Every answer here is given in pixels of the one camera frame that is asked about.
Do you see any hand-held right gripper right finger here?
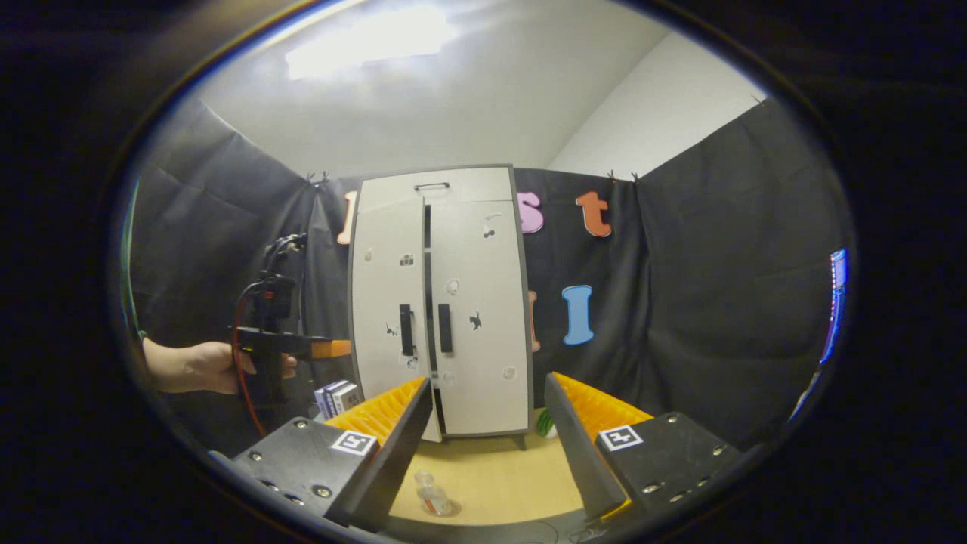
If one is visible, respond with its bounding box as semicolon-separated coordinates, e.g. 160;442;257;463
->
542;372;745;522

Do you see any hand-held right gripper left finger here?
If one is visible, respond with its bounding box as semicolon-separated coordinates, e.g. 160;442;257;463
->
230;376;435;530

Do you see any clear glass bottle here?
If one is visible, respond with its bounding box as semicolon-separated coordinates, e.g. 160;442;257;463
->
413;470;454;518

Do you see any white cabinet door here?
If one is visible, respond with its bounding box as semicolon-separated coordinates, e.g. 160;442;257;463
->
349;198;443;444
428;198;531;437

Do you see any white and grey cabinet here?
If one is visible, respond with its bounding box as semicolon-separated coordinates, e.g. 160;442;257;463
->
346;164;534;452

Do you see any blue and white box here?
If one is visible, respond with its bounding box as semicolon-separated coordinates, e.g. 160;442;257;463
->
314;381;350;421
334;383;366;416

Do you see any black backdrop cloth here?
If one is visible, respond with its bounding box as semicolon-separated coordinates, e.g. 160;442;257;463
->
125;98;851;454

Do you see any red cable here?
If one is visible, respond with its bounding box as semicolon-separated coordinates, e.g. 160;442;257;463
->
231;283;270;437

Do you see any black cable bundle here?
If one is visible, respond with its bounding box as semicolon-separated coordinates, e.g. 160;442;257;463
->
263;233;307;277

